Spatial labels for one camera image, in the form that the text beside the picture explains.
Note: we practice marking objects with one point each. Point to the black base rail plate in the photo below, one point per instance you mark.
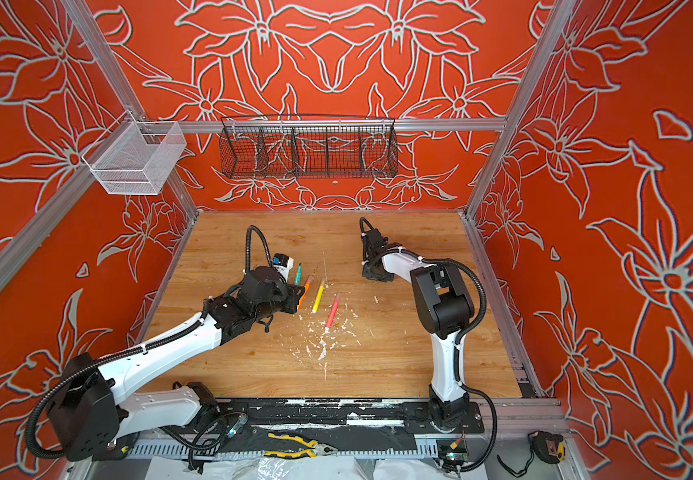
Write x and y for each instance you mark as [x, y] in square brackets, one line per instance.
[413, 415]

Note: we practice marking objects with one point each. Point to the black wire basket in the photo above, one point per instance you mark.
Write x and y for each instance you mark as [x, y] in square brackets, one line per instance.
[315, 147]

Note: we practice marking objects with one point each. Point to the yellow highlighter pen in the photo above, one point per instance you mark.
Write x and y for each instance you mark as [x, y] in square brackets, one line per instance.
[319, 294]

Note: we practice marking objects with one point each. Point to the right tape measure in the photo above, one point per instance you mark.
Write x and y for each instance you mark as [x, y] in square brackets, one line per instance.
[547, 447]

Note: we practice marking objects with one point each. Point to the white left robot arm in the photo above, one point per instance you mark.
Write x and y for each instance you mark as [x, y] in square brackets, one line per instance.
[96, 401]

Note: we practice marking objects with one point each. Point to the pink highlighter pen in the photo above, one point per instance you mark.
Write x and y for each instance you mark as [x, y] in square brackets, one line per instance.
[333, 312]

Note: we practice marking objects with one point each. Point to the orange highlighter pen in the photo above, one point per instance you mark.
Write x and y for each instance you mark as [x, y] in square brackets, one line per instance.
[306, 289]

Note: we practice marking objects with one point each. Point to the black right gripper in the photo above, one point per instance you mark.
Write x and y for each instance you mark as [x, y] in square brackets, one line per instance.
[366, 273]

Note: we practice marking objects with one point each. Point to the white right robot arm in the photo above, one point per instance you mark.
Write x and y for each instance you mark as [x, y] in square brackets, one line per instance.
[450, 303]

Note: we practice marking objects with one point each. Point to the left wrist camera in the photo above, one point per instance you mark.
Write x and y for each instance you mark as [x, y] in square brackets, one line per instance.
[284, 264]

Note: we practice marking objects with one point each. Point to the white mesh basket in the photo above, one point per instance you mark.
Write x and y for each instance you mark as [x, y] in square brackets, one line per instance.
[129, 162]

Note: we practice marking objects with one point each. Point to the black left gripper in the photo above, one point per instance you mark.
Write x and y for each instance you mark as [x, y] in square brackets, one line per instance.
[293, 296]

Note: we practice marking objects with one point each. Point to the yellow handled pliers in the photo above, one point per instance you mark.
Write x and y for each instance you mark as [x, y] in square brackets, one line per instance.
[301, 448]

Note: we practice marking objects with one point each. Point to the green highlighter pen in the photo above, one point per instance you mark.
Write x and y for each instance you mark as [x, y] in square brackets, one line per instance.
[298, 277]

